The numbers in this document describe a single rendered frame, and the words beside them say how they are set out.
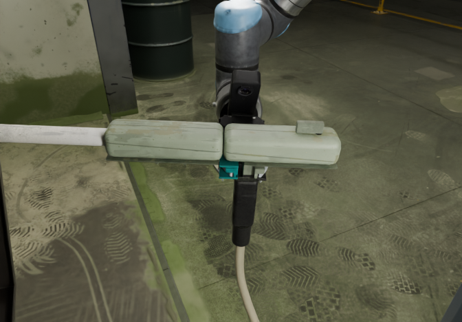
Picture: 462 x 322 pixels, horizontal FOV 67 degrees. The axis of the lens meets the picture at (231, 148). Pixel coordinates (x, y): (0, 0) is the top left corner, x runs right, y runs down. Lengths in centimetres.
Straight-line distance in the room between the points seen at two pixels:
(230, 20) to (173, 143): 31
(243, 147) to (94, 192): 133
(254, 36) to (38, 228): 122
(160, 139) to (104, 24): 183
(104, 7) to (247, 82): 176
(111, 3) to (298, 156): 189
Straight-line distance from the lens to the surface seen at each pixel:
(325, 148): 47
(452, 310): 119
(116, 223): 153
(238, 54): 70
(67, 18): 223
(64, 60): 228
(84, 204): 167
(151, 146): 46
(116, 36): 227
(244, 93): 55
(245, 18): 68
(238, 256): 62
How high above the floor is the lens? 106
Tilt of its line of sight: 32 degrees down
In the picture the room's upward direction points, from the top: straight up
